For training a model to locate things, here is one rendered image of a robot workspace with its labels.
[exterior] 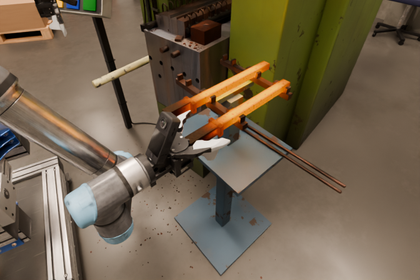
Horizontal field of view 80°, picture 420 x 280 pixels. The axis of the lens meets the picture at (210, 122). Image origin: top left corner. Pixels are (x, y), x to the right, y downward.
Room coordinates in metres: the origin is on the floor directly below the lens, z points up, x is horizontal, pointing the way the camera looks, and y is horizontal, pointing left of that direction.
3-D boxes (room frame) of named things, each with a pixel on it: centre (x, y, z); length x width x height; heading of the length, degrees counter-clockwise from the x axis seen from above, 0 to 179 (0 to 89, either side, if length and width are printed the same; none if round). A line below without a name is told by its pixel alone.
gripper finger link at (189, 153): (0.39, 0.04, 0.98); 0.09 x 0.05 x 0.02; 96
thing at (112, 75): (1.36, 0.51, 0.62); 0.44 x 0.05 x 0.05; 139
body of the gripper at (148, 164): (0.38, 0.10, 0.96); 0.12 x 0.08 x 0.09; 132
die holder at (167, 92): (1.34, 0.01, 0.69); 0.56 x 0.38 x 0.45; 139
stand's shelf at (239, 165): (0.70, -0.07, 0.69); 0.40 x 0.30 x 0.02; 41
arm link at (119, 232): (0.29, 0.22, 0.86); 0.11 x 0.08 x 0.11; 8
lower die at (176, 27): (1.36, 0.05, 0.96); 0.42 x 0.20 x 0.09; 139
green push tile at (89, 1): (1.36, 0.61, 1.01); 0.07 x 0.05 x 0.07; 74
